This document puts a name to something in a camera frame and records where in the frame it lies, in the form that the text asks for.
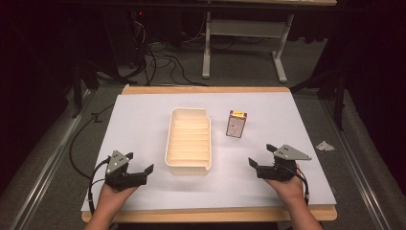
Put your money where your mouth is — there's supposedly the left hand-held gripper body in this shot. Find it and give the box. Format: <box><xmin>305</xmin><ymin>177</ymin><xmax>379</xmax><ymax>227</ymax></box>
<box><xmin>104</xmin><ymin>149</ymin><xmax>148</xmax><ymax>193</ymax></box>

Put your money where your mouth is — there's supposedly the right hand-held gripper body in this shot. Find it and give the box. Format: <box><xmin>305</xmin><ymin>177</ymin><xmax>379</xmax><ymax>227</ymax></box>
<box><xmin>257</xmin><ymin>144</ymin><xmax>312</xmax><ymax>183</ymax></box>

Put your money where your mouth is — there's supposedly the small box with yellow top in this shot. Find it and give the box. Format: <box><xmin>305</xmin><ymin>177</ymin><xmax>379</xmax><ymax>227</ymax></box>
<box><xmin>225</xmin><ymin>109</ymin><xmax>248</xmax><ymax>139</ymax></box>

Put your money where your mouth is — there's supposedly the white ribbed plastic bin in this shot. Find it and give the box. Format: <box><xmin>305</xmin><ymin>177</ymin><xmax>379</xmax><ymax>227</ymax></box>
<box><xmin>164</xmin><ymin>107</ymin><xmax>213</xmax><ymax>176</ymax></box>

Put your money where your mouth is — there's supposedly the person's right hand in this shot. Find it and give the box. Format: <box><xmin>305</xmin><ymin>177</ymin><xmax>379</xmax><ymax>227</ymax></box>
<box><xmin>264</xmin><ymin>172</ymin><xmax>306</xmax><ymax>208</ymax></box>

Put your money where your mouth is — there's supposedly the person's left hand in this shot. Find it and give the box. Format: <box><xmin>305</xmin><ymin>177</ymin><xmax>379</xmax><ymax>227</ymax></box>
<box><xmin>96</xmin><ymin>184</ymin><xmax>138</xmax><ymax>217</ymax></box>

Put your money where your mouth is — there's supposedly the white paper sheet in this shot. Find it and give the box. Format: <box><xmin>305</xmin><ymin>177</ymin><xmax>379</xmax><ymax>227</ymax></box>
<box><xmin>80</xmin><ymin>92</ymin><xmax>337</xmax><ymax>213</ymax></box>

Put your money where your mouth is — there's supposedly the crumpled white paper scrap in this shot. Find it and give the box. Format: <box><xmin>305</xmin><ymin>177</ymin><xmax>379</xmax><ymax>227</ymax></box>
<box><xmin>315</xmin><ymin>140</ymin><xmax>336</xmax><ymax>152</ymax></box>

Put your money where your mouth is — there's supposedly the black metal stand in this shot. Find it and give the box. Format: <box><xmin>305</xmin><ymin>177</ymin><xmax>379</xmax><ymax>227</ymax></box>
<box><xmin>289</xmin><ymin>63</ymin><xmax>349</xmax><ymax>132</ymax></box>

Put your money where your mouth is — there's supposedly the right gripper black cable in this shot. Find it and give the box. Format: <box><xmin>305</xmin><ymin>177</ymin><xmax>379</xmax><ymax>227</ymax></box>
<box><xmin>283</xmin><ymin>163</ymin><xmax>311</xmax><ymax>206</ymax></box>

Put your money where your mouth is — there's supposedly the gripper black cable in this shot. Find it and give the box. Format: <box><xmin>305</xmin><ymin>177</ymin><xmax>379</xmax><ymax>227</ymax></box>
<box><xmin>87</xmin><ymin>156</ymin><xmax>111</xmax><ymax>216</ymax></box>
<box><xmin>283</xmin><ymin>163</ymin><xmax>311</xmax><ymax>206</ymax></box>

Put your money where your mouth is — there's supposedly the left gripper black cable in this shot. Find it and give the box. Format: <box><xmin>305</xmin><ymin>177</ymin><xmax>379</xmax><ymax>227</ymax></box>
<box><xmin>87</xmin><ymin>156</ymin><xmax>111</xmax><ymax>216</ymax></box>

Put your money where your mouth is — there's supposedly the black cable on floor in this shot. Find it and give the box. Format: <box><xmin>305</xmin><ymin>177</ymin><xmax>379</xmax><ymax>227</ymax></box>
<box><xmin>68</xmin><ymin>103</ymin><xmax>116</xmax><ymax>180</ymax></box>

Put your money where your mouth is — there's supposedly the bundle of black floor cables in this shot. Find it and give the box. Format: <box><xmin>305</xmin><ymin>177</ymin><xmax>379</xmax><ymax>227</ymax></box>
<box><xmin>123</xmin><ymin>18</ymin><xmax>209</xmax><ymax>88</ymax></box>

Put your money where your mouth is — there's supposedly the white metal desk frame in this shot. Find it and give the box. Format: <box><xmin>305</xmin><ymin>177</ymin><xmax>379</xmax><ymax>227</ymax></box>
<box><xmin>201</xmin><ymin>11</ymin><xmax>295</xmax><ymax>84</ymax></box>

